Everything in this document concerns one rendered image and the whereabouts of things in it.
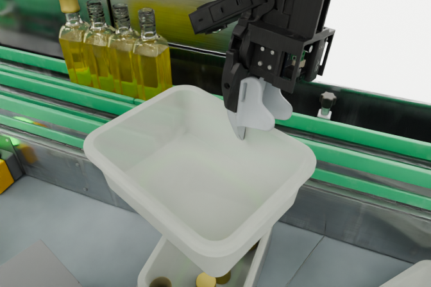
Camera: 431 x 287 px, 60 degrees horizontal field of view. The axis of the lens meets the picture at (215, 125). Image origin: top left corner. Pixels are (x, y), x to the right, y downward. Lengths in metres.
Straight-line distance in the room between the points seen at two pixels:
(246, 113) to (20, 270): 0.45
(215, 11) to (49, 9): 0.74
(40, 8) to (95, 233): 0.62
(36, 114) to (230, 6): 0.53
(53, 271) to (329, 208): 0.49
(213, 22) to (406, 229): 0.52
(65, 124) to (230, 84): 0.47
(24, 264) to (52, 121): 0.28
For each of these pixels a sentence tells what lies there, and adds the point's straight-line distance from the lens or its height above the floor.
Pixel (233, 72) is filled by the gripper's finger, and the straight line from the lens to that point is 0.39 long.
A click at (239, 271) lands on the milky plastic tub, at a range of 0.73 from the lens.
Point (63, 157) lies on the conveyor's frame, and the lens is 0.84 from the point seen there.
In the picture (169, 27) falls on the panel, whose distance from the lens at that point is 0.86.
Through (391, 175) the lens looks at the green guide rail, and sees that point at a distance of 0.70.
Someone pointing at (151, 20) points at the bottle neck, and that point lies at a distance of 0.71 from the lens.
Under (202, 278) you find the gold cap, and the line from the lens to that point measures 0.67.
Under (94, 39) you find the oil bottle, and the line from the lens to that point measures 0.78.
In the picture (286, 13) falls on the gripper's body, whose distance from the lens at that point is 0.38.
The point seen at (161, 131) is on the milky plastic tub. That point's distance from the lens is 0.51.
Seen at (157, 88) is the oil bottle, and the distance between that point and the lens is 0.75.
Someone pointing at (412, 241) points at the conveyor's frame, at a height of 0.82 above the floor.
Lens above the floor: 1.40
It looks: 38 degrees down
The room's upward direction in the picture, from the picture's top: straight up
